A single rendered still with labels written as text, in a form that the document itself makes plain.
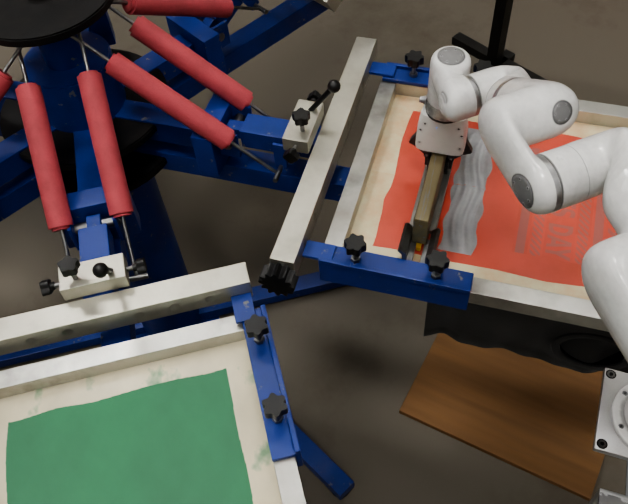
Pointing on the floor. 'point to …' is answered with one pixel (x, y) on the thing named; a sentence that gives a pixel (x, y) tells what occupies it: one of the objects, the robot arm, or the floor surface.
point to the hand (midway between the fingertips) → (438, 161)
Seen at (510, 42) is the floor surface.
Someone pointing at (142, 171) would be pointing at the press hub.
